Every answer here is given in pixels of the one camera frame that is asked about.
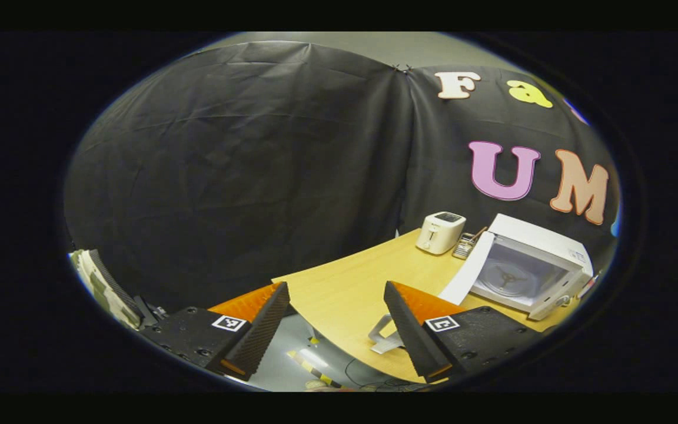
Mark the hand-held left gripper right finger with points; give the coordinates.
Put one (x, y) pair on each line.
(409, 335)

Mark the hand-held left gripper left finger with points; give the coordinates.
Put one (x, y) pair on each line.
(265, 330)

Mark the white microwave oven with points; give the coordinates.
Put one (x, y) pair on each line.
(539, 241)

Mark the white bent stand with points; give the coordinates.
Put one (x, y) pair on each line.
(381, 341)

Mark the white toaster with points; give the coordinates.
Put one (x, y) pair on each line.
(436, 235)

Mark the wooden stick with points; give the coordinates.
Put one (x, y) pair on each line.
(479, 234)

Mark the black backdrop cloth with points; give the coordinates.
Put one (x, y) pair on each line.
(245, 165)

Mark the person's camouflage clothing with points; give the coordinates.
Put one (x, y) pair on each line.
(100, 288)

